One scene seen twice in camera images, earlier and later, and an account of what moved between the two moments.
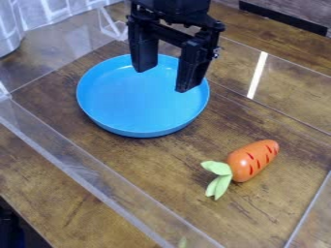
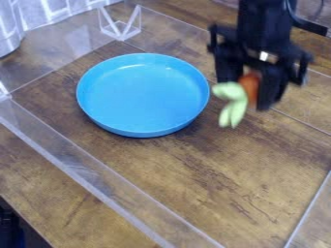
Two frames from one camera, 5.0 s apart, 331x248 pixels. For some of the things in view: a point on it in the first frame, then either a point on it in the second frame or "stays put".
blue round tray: (139, 104) stays put
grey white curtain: (21, 15) stays put
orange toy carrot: (243, 163) → (250, 82)
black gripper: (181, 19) → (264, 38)
